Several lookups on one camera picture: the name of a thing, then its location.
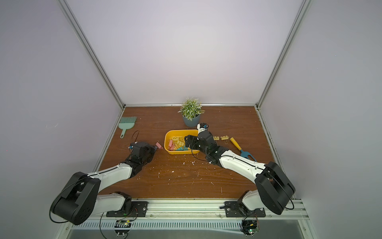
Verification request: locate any blue garden fork yellow handle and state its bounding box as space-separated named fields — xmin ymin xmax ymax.
xmin=230 ymin=137 xmax=257 ymax=162

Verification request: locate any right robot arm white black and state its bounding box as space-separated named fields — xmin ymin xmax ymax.
xmin=185 ymin=130 xmax=295 ymax=216

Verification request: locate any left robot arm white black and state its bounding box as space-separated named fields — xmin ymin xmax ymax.
xmin=49 ymin=142 xmax=158 ymax=225

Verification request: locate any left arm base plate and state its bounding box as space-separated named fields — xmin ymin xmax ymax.
xmin=106 ymin=201 xmax=149 ymax=218

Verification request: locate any left controller board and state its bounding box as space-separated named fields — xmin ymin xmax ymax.
xmin=114 ymin=220 xmax=132 ymax=239

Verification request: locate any aluminium front rail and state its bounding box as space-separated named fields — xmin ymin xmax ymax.
xmin=64 ymin=198 xmax=309 ymax=221

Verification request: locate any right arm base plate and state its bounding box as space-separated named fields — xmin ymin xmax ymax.
xmin=219 ymin=201 xmax=266 ymax=218

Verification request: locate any controller board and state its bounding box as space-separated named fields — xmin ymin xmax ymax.
xmin=114 ymin=220 xmax=132 ymax=239
xmin=240 ymin=220 xmax=259 ymax=236

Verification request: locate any yellow plastic storage box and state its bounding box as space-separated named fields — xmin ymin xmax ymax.
xmin=164 ymin=129 xmax=200 ymax=155

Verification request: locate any right controller board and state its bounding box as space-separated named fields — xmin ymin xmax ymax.
xmin=240 ymin=220 xmax=259 ymax=236

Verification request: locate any potted plant blue-grey pot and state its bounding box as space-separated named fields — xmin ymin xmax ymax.
xmin=178 ymin=98 xmax=205 ymax=127

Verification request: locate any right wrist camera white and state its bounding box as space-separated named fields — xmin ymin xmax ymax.
xmin=197 ymin=123 xmax=209 ymax=133

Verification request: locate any green hand brush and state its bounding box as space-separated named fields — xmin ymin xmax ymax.
xmin=118 ymin=117 xmax=137 ymax=138

